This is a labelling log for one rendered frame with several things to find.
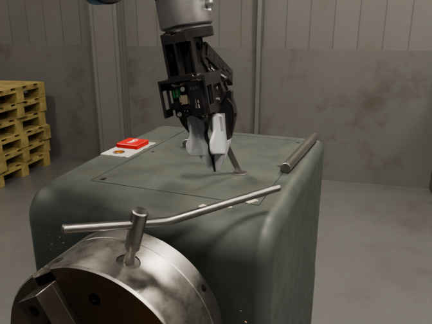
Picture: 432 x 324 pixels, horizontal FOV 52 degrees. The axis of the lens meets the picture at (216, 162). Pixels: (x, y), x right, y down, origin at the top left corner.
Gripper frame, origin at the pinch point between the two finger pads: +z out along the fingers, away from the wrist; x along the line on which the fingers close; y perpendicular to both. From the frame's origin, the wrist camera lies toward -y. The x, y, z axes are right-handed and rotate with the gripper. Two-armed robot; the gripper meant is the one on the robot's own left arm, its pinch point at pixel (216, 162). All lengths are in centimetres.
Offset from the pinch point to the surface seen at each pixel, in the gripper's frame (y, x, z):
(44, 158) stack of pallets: -307, -339, 68
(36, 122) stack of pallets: -306, -336, 27
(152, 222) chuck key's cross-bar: 12.8, -5.3, 4.5
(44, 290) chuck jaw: 21.0, -19.2, 10.9
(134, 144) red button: -28.7, -33.4, 2.3
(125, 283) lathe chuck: 18.1, -7.9, 11.0
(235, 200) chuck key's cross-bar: 2.4, 3.2, 5.5
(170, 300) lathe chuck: 15.1, -3.6, 15.1
